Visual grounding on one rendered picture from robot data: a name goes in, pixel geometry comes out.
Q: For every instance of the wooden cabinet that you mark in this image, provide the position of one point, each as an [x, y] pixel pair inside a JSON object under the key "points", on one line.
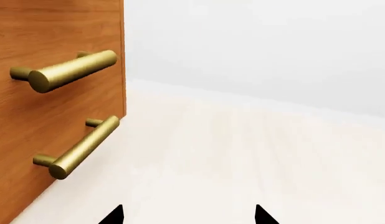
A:
{"points": [[30, 112]]}

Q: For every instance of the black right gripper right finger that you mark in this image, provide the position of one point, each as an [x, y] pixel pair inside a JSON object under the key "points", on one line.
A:
{"points": [[262, 217]]}

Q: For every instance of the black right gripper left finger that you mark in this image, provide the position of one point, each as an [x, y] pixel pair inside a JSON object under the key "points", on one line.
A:
{"points": [[116, 217]]}

